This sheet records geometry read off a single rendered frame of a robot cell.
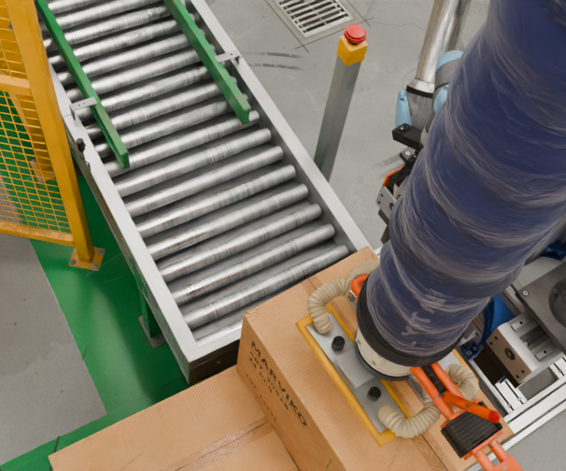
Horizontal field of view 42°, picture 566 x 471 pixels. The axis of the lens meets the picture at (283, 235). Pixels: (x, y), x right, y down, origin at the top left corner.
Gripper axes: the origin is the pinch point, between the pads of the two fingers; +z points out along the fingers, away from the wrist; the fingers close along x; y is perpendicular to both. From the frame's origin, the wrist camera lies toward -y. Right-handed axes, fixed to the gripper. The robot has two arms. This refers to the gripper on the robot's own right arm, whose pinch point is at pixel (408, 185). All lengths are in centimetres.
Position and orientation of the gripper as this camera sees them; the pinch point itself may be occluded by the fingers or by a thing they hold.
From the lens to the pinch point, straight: 185.6
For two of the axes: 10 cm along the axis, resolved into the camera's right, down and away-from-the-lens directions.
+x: 8.3, -4.3, 3.5
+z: -1.0, 5.0, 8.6
